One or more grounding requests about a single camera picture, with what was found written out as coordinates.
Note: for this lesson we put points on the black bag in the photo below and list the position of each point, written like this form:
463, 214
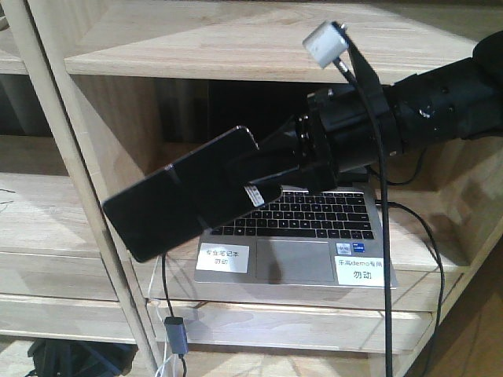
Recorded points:
59, 357

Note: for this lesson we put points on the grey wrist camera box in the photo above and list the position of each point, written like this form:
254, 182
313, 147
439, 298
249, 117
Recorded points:
326, 43

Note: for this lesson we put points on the grey cable adapter dongle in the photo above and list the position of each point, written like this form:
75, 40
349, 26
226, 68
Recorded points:
176, 335

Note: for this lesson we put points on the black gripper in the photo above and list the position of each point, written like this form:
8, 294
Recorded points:
326, 147

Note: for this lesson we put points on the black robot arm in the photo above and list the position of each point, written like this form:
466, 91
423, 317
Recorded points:
462, 100

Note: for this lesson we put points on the silver laptop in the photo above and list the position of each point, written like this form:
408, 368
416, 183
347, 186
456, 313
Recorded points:
333, 238

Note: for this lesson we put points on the black foldable smartphone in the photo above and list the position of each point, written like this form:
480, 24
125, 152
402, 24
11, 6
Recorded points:
181, 200

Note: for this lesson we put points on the light wooden shelf unit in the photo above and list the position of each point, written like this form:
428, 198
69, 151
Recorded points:
94, 63

